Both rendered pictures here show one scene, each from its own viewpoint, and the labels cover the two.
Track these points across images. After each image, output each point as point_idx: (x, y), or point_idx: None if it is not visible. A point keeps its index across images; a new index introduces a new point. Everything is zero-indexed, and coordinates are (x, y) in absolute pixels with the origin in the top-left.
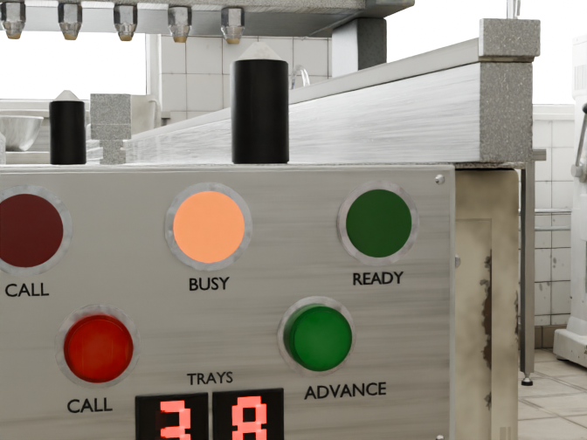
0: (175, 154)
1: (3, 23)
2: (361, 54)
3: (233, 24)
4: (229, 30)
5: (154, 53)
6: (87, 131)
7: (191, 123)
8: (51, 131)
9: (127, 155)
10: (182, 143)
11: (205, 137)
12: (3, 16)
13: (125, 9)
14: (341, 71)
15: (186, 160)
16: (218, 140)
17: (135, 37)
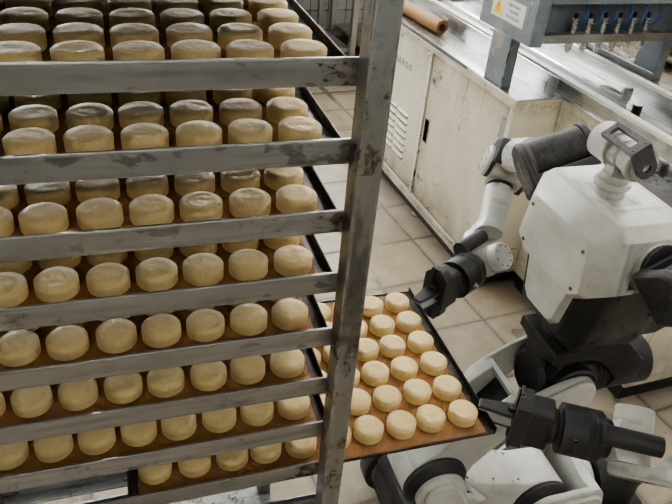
0: (564, 53)
1: (581, 48)
2: (664, 46)
3: (641, 45)
4: (639, 47)
5: None
6: (612, 93)
7: (594, 58)
8: (633, 113)
9: (469, 1)
10: (577, 56)
11: (611, 73)
12: (581, 45)
13: (614, 42)
14: (648, 44)
15: (581, 65)
16: (628, 84)
17: None
